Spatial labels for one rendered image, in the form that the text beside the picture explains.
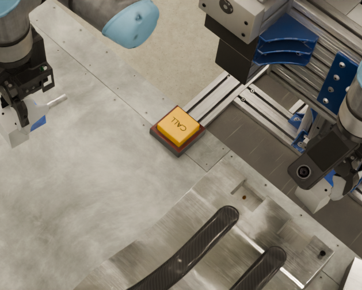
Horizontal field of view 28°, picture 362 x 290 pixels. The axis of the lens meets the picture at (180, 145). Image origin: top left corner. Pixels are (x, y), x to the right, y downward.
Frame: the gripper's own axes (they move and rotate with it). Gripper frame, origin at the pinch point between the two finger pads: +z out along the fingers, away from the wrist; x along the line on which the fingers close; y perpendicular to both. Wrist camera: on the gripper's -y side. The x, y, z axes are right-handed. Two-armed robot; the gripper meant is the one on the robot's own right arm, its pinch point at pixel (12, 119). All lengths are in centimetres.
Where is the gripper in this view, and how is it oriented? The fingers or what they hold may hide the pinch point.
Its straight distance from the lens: 129.4
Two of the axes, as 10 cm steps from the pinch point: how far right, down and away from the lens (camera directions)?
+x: -6.1, -7.1, 3.5
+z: -0.7, 4.9, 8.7
